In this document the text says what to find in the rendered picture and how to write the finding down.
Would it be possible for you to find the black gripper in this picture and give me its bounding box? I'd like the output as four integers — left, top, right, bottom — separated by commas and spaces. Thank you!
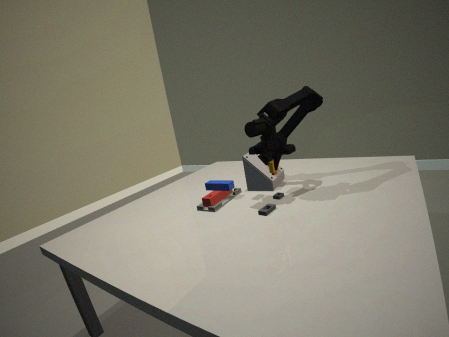
249, 131, 296, 170

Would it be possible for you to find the yellow block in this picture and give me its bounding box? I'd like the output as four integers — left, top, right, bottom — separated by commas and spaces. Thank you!
268, 160, 278, 175

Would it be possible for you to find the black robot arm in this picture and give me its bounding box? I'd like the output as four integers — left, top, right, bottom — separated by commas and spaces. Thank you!
244, 86, 323, 165

